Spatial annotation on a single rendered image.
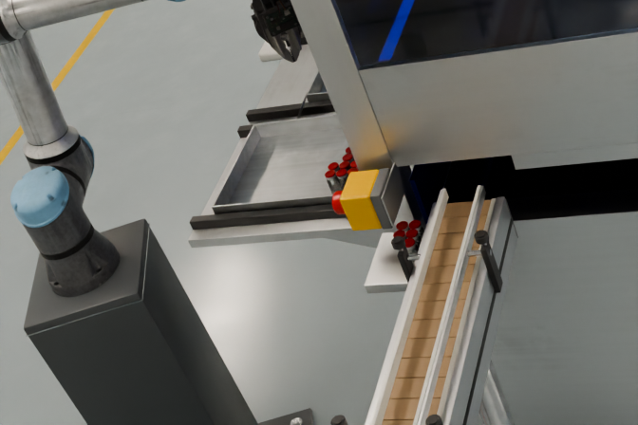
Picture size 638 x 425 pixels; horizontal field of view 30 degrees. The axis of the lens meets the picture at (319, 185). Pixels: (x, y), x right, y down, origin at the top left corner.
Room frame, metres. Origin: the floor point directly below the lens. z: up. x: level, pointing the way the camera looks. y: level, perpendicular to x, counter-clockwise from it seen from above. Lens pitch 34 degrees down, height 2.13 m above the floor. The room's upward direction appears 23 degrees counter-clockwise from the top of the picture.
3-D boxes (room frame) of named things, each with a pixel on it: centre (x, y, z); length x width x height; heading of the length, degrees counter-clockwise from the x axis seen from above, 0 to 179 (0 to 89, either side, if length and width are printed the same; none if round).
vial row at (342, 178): (1.87, -0.09, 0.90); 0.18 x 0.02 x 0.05; 150
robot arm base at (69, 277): (2.04, 0.51, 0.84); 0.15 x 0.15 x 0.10
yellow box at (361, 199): (1.59, -0.07, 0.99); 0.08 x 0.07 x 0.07; 60
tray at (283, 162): (1.91, -0.01, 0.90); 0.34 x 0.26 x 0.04; 60
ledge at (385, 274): (1.55, -0.10, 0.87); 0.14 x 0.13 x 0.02; 60
